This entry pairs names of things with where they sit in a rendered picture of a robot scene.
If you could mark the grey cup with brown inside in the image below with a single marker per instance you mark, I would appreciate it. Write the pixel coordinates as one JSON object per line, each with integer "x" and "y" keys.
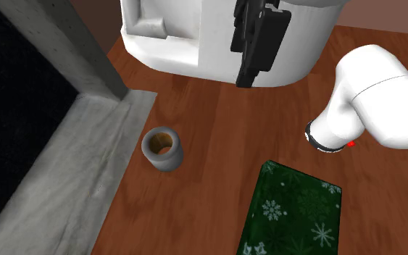
{"x": 170, "y": 160}

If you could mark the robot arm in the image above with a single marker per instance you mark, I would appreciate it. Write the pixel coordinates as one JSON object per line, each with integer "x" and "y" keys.
{"x": 376, "y": 106}

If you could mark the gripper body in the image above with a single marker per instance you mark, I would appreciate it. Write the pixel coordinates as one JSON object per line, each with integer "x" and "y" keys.
{"x": 260, "y": 39}

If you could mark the green snowflake patterned robot stand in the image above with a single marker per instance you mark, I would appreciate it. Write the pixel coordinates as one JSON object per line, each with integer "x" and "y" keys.
{"x": 288, "y": 215}

